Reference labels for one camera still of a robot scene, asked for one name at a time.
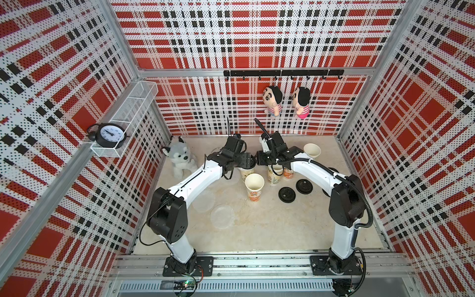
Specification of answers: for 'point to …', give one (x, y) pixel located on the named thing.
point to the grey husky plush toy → (182, 159)
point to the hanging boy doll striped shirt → (272, 97)
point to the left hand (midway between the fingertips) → (244, 159)
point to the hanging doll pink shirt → (301, 101)
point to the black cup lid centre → (286, 195)
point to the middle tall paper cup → (274, 178)
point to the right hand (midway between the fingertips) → (259, 159)
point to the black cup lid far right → (333, 169)
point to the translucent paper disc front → (222, 216)
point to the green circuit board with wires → (186, 284)
